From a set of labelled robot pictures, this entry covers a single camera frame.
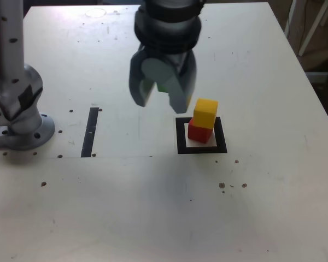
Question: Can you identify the black tape strip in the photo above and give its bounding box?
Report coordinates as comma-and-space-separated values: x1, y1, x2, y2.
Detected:
80, 107, 99, 158

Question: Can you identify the black tape square outline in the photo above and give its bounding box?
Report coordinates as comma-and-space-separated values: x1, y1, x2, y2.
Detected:
175, 116, 228, 155

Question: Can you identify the red cube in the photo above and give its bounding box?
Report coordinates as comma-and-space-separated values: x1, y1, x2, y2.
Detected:
187, 117, 214, 144

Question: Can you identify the yellow cube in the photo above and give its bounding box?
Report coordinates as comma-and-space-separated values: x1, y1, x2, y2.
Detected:
193, 98, 219, 129

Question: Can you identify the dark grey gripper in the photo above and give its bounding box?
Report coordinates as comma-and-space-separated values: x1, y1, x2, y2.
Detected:
128, 44, 197, 114

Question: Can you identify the white frame stand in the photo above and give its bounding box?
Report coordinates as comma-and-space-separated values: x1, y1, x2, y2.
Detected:
284, 0, 328, 57

